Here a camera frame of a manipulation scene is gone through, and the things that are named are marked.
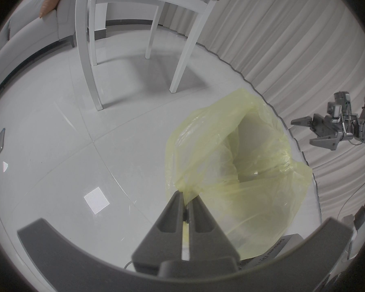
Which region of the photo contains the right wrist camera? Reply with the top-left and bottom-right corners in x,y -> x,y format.
327,102 -> 342,118

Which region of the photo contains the white trash bin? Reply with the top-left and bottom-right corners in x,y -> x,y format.
223,111 -> 295,184

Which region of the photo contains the grey and white chair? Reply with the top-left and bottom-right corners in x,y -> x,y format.
75,0 -> 222,112

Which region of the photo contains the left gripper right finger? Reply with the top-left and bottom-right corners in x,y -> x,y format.
188,195 -> 242,264

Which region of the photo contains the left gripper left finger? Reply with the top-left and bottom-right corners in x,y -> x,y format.
132,191 -> 185,274

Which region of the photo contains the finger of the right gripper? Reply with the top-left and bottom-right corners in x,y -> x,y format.
291,116 -> 313,128
310,134 -> 339,151

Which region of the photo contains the yellow plastic bag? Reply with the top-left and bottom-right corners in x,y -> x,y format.
165,88 -> 313,259

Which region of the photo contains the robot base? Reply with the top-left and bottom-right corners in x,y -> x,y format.
243,233 -> 303,268

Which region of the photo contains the pale grey sofa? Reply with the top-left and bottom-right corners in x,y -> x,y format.
0,0 -> 77,83

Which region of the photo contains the beige curtain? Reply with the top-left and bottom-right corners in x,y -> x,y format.
198,0 -> 365,221

